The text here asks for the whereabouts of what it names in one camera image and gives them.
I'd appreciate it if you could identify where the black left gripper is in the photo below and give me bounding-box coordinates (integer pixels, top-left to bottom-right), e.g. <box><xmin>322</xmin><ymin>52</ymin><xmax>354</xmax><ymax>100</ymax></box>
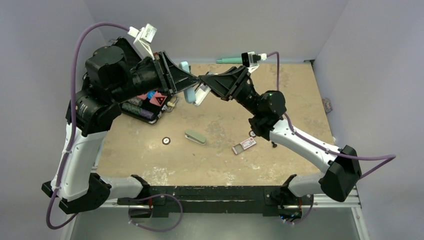
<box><xmin>109</xmin><ymin>49</ymin><xmax>200</xmax><ymax>104</ymax></box>

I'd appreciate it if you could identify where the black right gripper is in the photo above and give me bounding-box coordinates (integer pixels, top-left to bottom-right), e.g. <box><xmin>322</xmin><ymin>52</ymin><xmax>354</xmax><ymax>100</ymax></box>
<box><xmin>199</xmin><ymin>66</ymin><xmax>261</xmax><ymax>117</ymax></box>

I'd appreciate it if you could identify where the light blue stapler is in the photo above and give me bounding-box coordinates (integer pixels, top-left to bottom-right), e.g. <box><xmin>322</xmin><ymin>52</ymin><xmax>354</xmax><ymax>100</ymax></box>
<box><xmin>178</xmin><ymin>61</ymin><xmax>213</xmax><ymax>108</ymax></box>

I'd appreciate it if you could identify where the green stapler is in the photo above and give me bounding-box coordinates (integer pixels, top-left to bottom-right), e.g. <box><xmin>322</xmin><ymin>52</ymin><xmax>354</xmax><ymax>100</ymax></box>
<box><xmin>184</xmin><ymin>129</ymin><xmax>207</xmax><ymax>145</ymax></box>

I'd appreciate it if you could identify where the red white staple box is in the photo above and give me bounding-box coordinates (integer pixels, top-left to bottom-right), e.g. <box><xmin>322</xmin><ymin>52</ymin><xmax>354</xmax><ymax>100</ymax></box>
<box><xmin>231</xmin><ymin>137</ymin><xmax>257</xmax><ymax>155</ymax></box>

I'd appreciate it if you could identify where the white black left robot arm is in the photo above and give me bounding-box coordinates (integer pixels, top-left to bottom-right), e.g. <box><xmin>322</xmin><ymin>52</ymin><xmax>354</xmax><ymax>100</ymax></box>
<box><xmin>41</xmin><ymin>37</ymin><xmax>199</xmax><ymax>215</ymax></box>

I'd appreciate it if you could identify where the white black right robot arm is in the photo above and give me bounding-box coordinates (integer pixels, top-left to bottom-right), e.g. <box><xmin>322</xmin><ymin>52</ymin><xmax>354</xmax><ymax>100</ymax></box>
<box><xmin>199</xmin><ymin>66</ymin><xmax>362</xmax><ymax>204</ymax></box>

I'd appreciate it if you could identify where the teal green handheld massager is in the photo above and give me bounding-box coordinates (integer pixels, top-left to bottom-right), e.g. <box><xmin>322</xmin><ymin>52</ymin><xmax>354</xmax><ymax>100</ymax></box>
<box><xmin>215</xmin><ymin>57</ymin><xmax>243</xmax><ymax>64</ymax></box>

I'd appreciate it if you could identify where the black poker chip case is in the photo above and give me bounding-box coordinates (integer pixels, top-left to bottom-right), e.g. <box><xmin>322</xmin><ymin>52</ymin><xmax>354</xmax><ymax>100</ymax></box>
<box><xmin>105</xmin><ymin>37</ymin><xmax>180</xmax><ymax>125</ymax></box>

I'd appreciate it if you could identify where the poker chip near box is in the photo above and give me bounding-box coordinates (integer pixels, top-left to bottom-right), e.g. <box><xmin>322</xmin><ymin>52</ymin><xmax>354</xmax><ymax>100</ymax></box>
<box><xmin>249</xmin><ymin>130</ymin><xmax>256</xmax><ymax>138</ymax></box>

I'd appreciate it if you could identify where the brown poker chip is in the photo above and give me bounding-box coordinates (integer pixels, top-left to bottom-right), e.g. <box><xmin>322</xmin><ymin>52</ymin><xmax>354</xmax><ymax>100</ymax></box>
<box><xmin>161</xmin><ymin>137</ymin><xmax>171</xmax><ymax>145</ymax></box>

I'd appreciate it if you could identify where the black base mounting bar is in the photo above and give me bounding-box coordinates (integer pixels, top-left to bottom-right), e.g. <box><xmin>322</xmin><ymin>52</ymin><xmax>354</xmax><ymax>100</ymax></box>
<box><xmin>117</xmin><ymin>185</ymin><xmax>313</xmax><ymax>219</ymax></box>

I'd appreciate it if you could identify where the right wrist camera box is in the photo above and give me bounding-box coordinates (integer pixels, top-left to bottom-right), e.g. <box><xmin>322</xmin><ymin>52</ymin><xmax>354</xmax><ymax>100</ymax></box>
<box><xmin>241</xmin><ymin>51</ymin><xmax>268</xmax><ymax>68</ymax></box>

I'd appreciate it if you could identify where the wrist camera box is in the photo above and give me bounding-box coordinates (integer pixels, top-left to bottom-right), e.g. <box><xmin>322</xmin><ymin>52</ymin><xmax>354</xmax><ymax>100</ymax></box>
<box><xmin>127</xmin><ymin>23</ymin><xmax>157</xmax><ymax>45</ymax></box>
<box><xmin>241</xmin><ymin>51</ymin><xmax>268</xmax><ymax>68</ymax></box>

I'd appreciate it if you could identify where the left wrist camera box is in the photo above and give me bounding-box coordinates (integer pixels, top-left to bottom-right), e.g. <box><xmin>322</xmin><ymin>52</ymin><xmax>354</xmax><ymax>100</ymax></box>
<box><xmin>127</xmin><ymin>23</ymin><xmax>157</xmax><ymax>45</ymax></box>

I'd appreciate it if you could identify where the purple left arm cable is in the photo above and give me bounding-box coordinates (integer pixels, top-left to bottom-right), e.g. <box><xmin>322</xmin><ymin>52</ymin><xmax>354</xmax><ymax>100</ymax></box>
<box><xmin>45</xmin><ymin>21</ymin><xmax>131</xmax><ymax>231</ymax></box>

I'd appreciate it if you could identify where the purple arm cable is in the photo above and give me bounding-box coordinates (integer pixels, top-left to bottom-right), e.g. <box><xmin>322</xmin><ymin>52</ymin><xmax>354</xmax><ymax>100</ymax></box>
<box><xmin>45</xmin><ymin>21</ymin><xmax>131</xmax><ymax>231</ymax></box>
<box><xmin>264</xmin><ymin>51</ymin><xmax>397</xmax><ymax>181</ymax></box>

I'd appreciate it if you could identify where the aluminium frame rail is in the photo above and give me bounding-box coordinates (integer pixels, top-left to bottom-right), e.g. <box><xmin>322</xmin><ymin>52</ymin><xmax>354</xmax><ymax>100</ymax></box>
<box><xmin>100</xmin><ymin>187</ymin><xmax>370</xmax><ymax>240</ymax></box>

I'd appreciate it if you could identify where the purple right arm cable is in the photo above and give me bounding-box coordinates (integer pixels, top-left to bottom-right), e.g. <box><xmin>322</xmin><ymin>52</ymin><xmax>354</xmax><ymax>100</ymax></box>
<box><xmin>264</xmin><ymin>51</ymin><xmax>397</xmax><ymax>181</ymax></box>

